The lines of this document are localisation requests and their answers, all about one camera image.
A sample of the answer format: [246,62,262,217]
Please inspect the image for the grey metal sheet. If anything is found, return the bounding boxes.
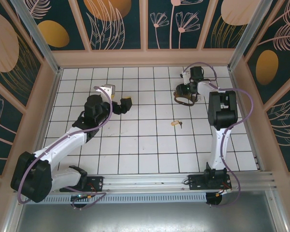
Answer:
[4,190,287,232]

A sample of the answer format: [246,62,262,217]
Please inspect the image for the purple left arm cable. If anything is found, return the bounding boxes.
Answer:
[16,86,113,210]

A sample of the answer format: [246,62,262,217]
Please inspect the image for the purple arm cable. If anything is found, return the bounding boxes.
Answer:
[182,62,254,208]
[16,86,113,210]

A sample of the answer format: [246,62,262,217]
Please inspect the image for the aluminium side rail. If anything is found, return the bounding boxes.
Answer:
[32,69,63,170]
[229,69,277,174]

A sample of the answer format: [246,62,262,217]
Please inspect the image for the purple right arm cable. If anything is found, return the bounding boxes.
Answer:
[182,62,254,208]

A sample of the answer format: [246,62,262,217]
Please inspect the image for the aluminium corner post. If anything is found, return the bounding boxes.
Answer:
[228,0,273,71]
[8,0,63,74]

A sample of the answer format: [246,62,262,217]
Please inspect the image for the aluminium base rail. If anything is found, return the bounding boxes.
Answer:
[59,171,277,193]

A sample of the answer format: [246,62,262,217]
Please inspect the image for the slotted grey cable duct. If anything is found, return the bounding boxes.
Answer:
[42,192,207,205]

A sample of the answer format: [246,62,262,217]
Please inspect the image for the red wire with yellow connector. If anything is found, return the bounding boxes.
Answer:
[216,185,232,197]
[87,185,100,201]

